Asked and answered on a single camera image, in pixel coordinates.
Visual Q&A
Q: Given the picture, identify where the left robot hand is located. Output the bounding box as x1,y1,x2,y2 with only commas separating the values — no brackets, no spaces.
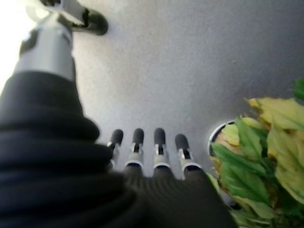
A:
0,0,238,228

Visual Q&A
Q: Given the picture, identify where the white round plant pot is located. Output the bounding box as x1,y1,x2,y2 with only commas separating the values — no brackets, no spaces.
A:
207,120,236,157

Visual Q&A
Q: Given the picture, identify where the green leafy plant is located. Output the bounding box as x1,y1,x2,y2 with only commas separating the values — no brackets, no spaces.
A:
210,78,304,228

